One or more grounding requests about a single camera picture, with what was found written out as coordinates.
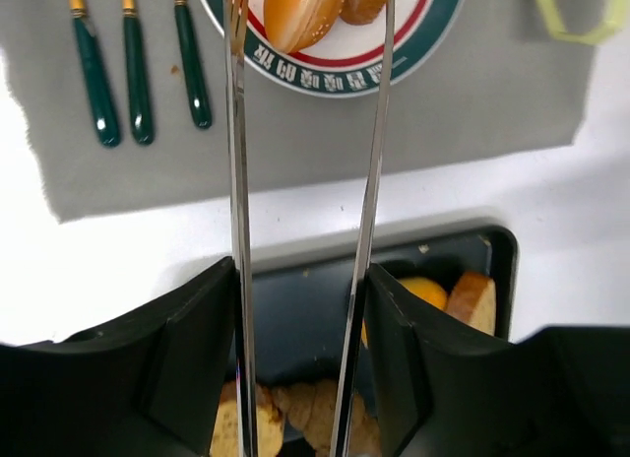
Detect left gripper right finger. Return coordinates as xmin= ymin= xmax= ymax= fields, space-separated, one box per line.
xmin=366 ymin=265 xmax=629 ymax=456

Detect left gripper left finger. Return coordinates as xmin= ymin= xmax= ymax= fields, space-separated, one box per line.
xmin=1 ymin=258 xmax=235 ymax=456

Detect bread slice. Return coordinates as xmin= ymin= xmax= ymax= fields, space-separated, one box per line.
xmin=445 ymin=272 xmax=497 ymax=336
xmin=210 ymin=381 xmax=284 ymax=457

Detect brown oblong bread roll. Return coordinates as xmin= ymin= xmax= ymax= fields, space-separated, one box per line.
xmin=340 ymin=0 xmax=387 ymax=26

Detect orange round bun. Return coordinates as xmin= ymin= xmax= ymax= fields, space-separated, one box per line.
xmin=263 ymin=0 xmax=345 ymax=54

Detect metal tongs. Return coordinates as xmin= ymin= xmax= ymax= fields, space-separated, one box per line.
xmin=222 ymin=0 xmax=396 ymax=456

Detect dark brown bread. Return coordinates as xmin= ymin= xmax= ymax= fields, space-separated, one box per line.
xmin=272 ymin=379 xmax=382 ymax=456

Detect glazed donut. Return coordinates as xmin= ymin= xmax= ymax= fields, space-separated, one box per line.
xmin=361 ymin=277 xmax=449 ymax=348

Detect black tray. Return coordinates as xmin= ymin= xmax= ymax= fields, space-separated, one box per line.
xmin=216 ymin=225 xmax=519 ymax=457

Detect grey placemat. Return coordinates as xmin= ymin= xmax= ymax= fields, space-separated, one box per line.
xmin=1 ymin=0 xmax=595 ymax=222

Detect white plate green red rim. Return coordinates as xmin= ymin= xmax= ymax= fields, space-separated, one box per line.
xmin=191 ymin=0 xmax=469 ymax=99

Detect pale green mug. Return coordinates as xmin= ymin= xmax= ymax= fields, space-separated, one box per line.
xmin=534 ymin=0 xmax=629 ymax=45

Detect gold spoon green handle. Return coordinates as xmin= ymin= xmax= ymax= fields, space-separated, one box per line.
xmin=69 ymin=0 xmax=121 ymax=148

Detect gold fork green handle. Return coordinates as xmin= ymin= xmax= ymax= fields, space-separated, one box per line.
xmin=122 ymin=0 xmax=155 ymax=146

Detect gold knife green handle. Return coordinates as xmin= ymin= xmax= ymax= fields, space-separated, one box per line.
xmin=173 ymin=0 xmax=213 ymax=130

